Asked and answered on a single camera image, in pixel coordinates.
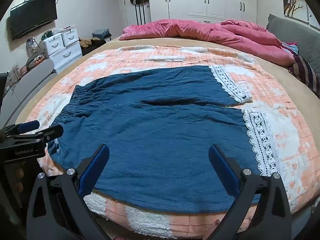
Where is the blue denim pants lace hem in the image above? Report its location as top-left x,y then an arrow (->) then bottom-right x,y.
48,66 -> 259,213

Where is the person left hand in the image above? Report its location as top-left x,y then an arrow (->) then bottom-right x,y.
11,161 -> 25,193

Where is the grey bed footboard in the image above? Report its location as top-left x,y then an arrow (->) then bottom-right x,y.
1,59 -> 57,128

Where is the white drawer cabinet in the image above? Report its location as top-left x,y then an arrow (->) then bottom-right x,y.
42,27 -> 82,74

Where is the clothes heap on floor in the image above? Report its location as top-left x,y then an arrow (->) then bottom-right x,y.
79,29 -> 112,56

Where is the peach white fleece blanket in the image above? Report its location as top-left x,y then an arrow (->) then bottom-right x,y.
24,45 -> 320,239

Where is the striped dark pillow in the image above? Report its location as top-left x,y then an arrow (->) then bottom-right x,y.
288,56 -> 319,98

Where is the pink red comforter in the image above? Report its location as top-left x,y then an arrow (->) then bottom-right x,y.
119,19 -> 295,68

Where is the grey quilted headboard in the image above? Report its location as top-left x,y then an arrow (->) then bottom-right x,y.
267,14 -> 320,76

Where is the white wardrobe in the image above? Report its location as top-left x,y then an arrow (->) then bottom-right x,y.
150,0 -> 257,23

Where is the black wall television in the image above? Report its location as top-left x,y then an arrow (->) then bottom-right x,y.
9,0 -> 57,40

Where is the tree wall painting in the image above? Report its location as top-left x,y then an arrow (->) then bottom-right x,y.
283,0 -> 308,23

